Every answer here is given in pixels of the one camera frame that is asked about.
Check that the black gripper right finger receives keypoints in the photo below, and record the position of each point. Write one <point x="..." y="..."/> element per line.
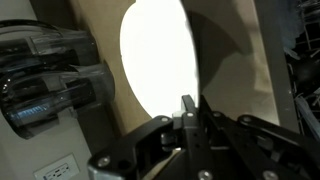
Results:
<point x="260" y="153"/>

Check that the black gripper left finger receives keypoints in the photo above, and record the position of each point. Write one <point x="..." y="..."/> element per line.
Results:
<point x="150" y="150"/>

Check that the white dinner plate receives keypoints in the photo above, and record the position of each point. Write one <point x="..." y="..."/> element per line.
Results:
<point x="156" y="56"/>

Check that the black coffee maker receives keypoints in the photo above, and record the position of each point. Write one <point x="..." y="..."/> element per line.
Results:
<point x="50" y="83"/>

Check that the white wall outlet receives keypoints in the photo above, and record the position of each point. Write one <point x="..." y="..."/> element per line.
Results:
<point x="56" y="170"/>

